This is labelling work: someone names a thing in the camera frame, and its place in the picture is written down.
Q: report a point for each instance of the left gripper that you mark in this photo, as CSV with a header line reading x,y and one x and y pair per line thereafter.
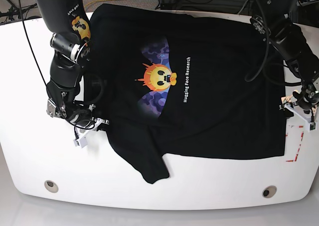
x,y
306,102

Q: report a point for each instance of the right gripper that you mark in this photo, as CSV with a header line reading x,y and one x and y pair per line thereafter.
x,y
81,118

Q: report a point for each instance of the black T-shirt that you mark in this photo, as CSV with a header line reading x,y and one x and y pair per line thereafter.
x,y
175,84

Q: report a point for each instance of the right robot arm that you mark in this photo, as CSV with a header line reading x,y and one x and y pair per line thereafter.
x,y
70,26

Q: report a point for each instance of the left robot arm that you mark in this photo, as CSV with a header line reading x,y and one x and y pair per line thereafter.
x,y
272,19

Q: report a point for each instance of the red tape marker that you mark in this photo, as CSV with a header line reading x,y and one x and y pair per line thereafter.
x,y
294,137

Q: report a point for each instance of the left table grommet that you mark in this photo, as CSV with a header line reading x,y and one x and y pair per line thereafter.
x,y
51,186

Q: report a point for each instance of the table grommet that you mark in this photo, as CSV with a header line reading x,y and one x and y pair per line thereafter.
x,y
51,186
269,192

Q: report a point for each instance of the right table grommet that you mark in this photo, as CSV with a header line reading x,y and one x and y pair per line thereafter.
x,y
269,192

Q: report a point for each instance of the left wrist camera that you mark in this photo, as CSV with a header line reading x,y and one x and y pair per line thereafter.
x,y
312,126

